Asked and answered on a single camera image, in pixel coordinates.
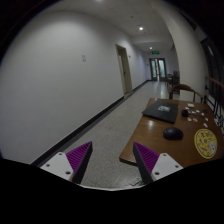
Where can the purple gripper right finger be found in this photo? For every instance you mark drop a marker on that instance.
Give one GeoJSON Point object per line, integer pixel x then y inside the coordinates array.
{"type": "Point", "coordinates": [153, 166]}

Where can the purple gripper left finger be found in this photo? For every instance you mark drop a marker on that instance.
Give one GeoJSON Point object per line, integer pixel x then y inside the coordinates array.
{"type": "Point", "coordinates": [70, 166]}

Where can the black computer mouse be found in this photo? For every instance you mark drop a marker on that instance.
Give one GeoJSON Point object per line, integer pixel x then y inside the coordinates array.
{"type": "Point", "coordinates": [172, 133]}

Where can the yellow round mouse pad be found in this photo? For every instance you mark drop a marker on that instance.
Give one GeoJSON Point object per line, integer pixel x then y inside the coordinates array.
{"type": "Point", "coordinates": [206, 143]}

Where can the wooden table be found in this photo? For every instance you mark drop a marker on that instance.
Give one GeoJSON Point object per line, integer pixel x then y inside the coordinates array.
{"type": "Point", "coordinates": [149, 132]}

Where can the black laptop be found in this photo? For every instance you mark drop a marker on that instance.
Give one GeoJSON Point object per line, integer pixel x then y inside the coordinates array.
{"type": "Point", "coordinates": [162, 111]}

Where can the small black round object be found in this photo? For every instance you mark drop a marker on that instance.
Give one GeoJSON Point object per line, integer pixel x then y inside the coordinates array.
{"type": "Point", "coordinates": [185, 113]}

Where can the wooden chair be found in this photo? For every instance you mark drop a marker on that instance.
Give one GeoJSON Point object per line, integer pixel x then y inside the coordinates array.
{"type": "Point", "coordinates": [184, 88]}

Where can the glass double door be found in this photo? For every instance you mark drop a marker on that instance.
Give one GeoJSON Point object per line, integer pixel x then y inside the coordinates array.
{"type": "Point", "coordinates": [158, 69]}

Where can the green exit sign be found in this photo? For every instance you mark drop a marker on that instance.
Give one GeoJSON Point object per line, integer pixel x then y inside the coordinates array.
{"type": "Point", "coordinates": [155, 52]}

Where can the wooden side door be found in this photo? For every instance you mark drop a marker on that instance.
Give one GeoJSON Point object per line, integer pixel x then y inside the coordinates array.
{"type": "Point", "coordinates": [124, 69]}

